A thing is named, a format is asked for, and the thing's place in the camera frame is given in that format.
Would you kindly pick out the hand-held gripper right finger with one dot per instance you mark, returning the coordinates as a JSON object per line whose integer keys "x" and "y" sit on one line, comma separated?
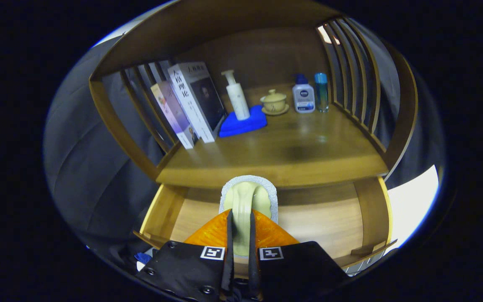
{"x": 300, "y": 268}

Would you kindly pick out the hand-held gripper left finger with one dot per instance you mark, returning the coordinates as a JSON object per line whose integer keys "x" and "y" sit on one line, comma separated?
{"x": 183, "y": 268}

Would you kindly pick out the wooden drawer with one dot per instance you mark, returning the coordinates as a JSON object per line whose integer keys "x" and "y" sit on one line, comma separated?
{"x": 317, "y": 222}

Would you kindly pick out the pale green brush grey base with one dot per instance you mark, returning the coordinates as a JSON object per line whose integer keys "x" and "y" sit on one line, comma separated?
{"x": 247, "y": 197}

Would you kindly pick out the wooden countertop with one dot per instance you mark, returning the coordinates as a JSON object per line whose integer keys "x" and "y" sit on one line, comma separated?
{"x": 292, "y": 147}

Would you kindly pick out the grey ridged panel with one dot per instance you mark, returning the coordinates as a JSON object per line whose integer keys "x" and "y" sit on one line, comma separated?
{"x": 361, "y": 266}

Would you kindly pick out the white flat board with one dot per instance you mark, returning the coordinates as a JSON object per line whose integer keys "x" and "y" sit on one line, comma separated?
{"x": 413, "y": 201}

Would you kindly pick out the blue folded cloth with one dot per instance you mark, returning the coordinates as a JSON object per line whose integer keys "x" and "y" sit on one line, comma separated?
{"x": 241, "y": 126}

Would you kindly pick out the purple book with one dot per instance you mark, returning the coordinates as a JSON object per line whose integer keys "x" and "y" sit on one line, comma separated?
{"x": 170, "y": 113}

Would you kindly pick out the beige lidded teacup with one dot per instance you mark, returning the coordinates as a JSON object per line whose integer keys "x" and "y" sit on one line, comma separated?
{"x": 274, "y": 102}

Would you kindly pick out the thick white and black book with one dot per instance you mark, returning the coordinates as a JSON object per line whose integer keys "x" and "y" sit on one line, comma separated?
{"x": 191, "y": 100}

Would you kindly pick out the white bottle with blue cap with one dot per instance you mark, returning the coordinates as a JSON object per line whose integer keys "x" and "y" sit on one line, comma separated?
{"x": 303, "y": 96}

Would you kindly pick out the white pump bottle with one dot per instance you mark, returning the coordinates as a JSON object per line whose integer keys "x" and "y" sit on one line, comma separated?
{"x": 238, "y": 100}

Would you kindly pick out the teal slim bottle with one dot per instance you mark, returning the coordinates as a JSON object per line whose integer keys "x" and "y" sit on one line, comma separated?
{"x": 321, "y": 90}

